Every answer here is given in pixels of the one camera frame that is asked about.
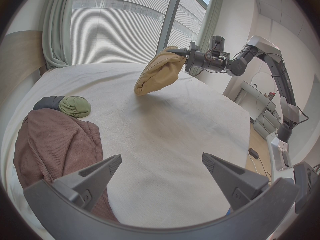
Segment round mirror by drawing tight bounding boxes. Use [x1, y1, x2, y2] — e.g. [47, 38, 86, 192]
[251, 72, 272, 91]

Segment grey-green curtain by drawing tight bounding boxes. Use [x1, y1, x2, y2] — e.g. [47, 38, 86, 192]
[42, 0, 80, 68]
[197, 0, 225, 52]

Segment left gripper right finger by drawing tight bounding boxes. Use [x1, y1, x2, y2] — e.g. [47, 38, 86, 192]
[201, 152, 269, 212]

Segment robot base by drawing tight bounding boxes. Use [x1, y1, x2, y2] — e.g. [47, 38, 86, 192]
[266, 135, 297, 182]

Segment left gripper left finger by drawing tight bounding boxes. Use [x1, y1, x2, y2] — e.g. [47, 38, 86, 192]
[52, 154, 122, 212]

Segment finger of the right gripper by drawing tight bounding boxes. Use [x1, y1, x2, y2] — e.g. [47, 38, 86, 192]
[168, 48, 190, 57]

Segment grey dressing table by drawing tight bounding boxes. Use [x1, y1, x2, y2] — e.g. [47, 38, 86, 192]
[235, 80, 278, 109]

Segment black cable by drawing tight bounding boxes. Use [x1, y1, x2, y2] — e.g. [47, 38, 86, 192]
[291, 106, 310, 128]

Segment green garment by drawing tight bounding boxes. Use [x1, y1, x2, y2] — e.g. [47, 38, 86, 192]
[59, 96, 92, 119]

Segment brown garment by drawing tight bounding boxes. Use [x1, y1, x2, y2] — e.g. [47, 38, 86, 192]
[13, 108, 118, 222]

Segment tan shorts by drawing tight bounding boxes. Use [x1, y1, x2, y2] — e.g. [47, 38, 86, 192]
[134, 46, 187, 96]

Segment bed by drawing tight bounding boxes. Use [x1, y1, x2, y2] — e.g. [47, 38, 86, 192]
[0, 30, 251, 228]

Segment grey chest of drawers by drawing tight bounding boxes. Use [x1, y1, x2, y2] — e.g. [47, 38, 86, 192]
[254, 106, 282, 141]

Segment black garment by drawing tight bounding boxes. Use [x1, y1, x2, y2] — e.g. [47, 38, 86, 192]
[33, 96, 66, 111]

